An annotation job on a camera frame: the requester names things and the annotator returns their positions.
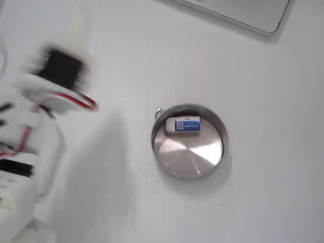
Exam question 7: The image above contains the small white and blue box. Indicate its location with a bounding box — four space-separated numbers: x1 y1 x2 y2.
165 115 203 134

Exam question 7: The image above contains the round metal bowl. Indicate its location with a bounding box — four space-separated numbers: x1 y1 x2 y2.
151 103 229 182

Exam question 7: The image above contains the silver laptop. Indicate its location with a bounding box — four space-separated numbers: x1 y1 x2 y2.
161 0 292 36

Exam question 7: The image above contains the red black servo wire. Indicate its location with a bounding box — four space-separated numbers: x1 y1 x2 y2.
0 92 99 157

